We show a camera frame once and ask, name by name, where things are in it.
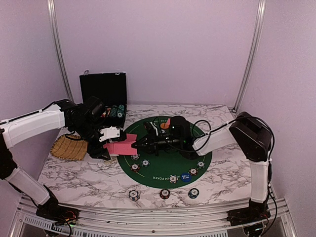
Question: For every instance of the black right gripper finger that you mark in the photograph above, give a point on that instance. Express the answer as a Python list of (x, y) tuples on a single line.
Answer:
[(143, 142), (151, 150)]

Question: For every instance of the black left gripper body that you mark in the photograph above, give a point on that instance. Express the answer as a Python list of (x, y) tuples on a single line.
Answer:
[(84, 131)]

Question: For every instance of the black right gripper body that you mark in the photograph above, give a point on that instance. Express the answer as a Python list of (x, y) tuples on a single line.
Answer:
[(166, 143)]

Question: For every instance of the green chip group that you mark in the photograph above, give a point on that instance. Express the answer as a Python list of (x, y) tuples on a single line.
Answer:
[(145, 163)]

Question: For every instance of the red-backed card deck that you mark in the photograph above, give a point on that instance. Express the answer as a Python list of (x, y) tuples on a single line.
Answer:
[(121, 148)]

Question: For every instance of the dark chip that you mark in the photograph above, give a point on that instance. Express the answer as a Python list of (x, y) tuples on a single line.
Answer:
[(193, 171)]

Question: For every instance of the blue small blind button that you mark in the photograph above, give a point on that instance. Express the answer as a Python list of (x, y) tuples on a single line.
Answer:
[(186, 177)]

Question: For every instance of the red black chip stack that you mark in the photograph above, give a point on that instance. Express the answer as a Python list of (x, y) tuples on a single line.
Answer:
[(164, 194)]

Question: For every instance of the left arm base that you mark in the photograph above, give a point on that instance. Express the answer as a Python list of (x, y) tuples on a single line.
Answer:
[(52, 210)]

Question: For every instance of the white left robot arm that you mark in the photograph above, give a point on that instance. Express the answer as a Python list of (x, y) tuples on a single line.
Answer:
[(24, 142)]

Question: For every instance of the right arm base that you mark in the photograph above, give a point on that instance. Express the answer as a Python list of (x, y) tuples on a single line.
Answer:
[(256, 211)]

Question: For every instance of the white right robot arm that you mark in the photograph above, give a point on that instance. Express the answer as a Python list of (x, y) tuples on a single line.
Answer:
[(252, 134)]

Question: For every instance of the round green poker mat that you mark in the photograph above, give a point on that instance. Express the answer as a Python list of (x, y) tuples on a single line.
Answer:
[(168, 162)]

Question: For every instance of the blue gold card box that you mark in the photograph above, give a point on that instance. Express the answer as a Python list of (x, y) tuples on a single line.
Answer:
[(111, 161)]

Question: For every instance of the green chips row in case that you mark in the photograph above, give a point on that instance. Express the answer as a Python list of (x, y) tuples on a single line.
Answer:
[(113, 111)]

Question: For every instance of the teal chips row in case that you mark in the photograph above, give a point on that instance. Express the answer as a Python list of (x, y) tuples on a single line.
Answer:
[(121, 111)]

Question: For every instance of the woven bamboo tray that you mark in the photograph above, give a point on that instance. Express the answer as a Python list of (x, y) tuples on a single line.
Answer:
[(69, 148)]

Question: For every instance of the black poker chip case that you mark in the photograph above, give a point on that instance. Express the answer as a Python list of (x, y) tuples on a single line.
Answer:
[(110, 88)]

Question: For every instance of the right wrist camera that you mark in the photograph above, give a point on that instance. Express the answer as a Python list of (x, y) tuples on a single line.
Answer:
[(150, 128)]

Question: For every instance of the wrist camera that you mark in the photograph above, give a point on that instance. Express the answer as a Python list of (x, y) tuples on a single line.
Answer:
[(150, 128), (109, 133)]

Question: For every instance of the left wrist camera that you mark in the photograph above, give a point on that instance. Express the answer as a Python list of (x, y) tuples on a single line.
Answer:
[(109, 133)]

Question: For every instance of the aluminium front rail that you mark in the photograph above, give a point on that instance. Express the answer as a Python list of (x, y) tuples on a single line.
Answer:
[(199, 221)]

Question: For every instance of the right aluminium frame post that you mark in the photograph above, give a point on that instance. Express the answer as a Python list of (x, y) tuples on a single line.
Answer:
[(259, 21)]

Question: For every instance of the aluminium frame post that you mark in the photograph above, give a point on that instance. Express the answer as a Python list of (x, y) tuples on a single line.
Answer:
[(259, 21), (58, 48)]

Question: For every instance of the left aluminium frame post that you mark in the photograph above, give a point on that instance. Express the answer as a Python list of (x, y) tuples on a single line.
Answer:
[(58, 48)]

